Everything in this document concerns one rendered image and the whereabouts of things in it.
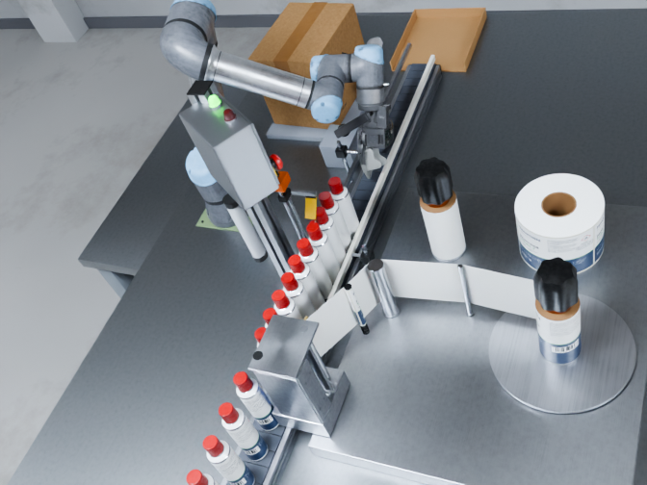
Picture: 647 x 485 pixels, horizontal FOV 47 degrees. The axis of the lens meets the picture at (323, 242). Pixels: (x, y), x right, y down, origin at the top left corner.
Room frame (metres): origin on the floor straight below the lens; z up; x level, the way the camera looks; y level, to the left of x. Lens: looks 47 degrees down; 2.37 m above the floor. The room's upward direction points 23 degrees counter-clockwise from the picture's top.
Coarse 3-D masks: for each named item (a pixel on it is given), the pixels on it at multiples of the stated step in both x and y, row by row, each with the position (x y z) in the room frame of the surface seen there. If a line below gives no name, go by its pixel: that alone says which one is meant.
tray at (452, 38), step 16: (416, 16) 2.30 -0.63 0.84; (432, 16) 2.26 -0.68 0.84; (448, 16) 2.23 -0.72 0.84; (464, 16) 2.19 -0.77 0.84; (480, 16) 2.16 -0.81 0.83; (416, 32) 2.22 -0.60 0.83; (432, 32) 2.18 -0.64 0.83; (448, 32) 2.15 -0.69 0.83; (464, 32) 2.11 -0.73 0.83; (480, 32) 2.07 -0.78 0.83; (400, 48) 2.14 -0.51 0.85; (416, 48) 2.13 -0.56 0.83; (432, 48) 2.09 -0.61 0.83; (448, 48) 2.06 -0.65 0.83; (464, 48) 2.02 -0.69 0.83; (448, 64) 1.98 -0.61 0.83; (464, 64) 1.91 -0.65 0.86
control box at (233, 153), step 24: (192, 120) 1.31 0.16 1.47; (216, 120) 1.28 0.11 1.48; (240, 120) 1.24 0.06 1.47; (216, 144) 1.20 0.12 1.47; (240, 144) 1.21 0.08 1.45; (216, 168) 1.26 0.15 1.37; (240, 168) 1.20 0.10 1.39; (264, 168) 1.22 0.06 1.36; (240, 192) 1.20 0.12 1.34; (264, 192) 1.21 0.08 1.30
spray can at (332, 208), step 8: (328, 192) 1.36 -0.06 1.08; (320, 200) 1.35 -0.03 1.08; (328, 200) 1.34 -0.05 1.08; (328, 208) 1.34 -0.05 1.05; (336, 208) 1.34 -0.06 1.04; (336, 216) 1.33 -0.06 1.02; (336, 224) 1.33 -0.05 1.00; (344, 224) 1.34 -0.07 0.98; (344, 232) 1.34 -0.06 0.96; (344, 240) 1.33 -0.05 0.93
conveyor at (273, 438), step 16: (416, 64) 1.98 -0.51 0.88; (416, 80) 1.91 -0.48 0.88; (400, 96) 1.86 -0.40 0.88; (400, 112) 1.79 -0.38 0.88; (416, 112) 1.76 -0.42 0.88; (400, 144) 1.65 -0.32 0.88; (368, 192) 1.51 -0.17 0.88; (368, 224) 1.40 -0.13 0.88; (272, 432) 0.91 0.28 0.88; (272, 448) 0.87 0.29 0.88; (256, 464) 0.85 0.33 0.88; (256, 480) 0.81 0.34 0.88
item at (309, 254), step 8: (304, 240) 1.24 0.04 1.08; (304, 248) 1.22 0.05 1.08; (312, 248) 1.23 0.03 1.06; (304, 256) 1.22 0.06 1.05; (312, 256) 1.22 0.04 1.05; (320, 256) 1.23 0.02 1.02; (312, 264) 1.21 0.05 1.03; (320, 264) 1.22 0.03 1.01; (312, 272) 1.21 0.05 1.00; (320, 272) 1.21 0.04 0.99; (320, 280) 1.21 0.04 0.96; (328, 280) 1.22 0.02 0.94; (320, 288) 1.21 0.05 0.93; (328, 288) 1.21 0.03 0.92
